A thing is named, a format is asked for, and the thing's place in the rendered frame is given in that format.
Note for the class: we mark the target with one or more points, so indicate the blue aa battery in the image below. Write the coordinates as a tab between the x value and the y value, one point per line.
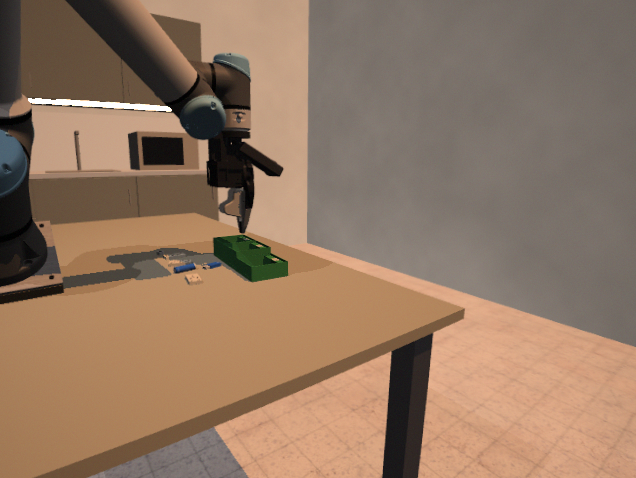
184	268

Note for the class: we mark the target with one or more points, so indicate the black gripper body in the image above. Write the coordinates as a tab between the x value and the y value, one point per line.
225	153

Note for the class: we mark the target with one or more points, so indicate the green rack of three bins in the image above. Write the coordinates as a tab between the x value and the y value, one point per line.
249	258

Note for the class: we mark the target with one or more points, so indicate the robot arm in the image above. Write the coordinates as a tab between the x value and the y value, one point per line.
134	35

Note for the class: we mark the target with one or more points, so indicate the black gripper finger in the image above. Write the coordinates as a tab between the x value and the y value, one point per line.
242	203
229	199

